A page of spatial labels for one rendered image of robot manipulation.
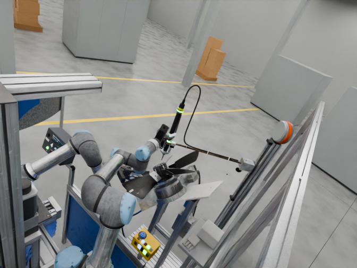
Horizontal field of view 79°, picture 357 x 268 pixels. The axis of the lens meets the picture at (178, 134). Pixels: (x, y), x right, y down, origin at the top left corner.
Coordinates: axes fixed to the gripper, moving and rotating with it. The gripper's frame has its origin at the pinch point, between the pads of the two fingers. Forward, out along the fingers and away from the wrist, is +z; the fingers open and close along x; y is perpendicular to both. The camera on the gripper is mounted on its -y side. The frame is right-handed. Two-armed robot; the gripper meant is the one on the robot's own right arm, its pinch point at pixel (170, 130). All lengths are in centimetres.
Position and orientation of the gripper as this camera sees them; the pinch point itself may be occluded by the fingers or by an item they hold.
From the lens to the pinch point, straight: 146.8
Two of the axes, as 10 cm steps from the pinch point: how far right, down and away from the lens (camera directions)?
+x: 8.5, 4.8, -2.2
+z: 4.2, -3.5, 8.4
